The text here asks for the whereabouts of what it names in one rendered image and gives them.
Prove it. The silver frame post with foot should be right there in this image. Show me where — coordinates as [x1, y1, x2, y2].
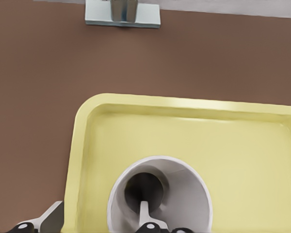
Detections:
[85, 0, 161, 29]

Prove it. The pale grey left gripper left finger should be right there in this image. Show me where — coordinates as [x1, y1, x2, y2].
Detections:
[11, 200, 65, 233]

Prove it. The pale yellow tray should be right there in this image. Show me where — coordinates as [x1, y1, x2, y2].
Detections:
[61, 93, 291, 233]

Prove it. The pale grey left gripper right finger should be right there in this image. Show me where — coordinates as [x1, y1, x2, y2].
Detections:
[133, 200, 169, 233]

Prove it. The white IKEA cup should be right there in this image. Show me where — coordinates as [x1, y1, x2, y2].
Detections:
[107, 156, 213, 233]

